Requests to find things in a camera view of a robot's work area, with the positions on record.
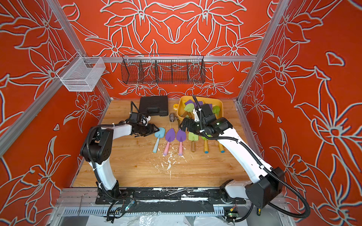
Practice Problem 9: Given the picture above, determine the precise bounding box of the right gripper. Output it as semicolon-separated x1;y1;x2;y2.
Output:
181;116;210;136

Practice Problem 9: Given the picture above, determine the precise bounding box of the light green shovel wooden handle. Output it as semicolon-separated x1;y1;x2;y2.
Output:
188;132;199;153

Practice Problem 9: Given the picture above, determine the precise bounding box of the blue shovel white handle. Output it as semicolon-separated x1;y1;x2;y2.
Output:
152;127;166;153

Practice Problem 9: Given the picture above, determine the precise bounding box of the purple shovel pink handle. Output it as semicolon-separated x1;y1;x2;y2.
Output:
176;130;186;156
163;129;176;156

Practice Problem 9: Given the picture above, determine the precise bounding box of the green shovel yellow handle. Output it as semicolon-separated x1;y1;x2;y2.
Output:
201;137;209;153
218;142;225;153

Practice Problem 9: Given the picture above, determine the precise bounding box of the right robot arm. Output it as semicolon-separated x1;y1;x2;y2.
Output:
180;104;311;218

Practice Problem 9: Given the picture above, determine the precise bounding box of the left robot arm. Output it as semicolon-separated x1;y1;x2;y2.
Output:
80;112;160;201

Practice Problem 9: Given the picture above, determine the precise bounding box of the yellow plastic storage box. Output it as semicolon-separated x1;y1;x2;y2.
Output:
176;96;223;120

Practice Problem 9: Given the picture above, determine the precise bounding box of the black plastic tool case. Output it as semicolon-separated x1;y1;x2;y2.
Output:
139;96;169;116

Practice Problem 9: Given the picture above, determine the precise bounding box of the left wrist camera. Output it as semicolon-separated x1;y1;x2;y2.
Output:
129;112;151;126

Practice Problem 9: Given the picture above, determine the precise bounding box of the black wire wall basket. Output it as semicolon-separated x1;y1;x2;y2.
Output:
121;54;206;85

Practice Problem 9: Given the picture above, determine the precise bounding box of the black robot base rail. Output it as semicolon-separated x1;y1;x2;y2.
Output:
96;186;247;205

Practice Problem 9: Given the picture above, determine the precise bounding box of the clear plastic wall bin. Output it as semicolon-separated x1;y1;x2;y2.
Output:
57;57;106;92

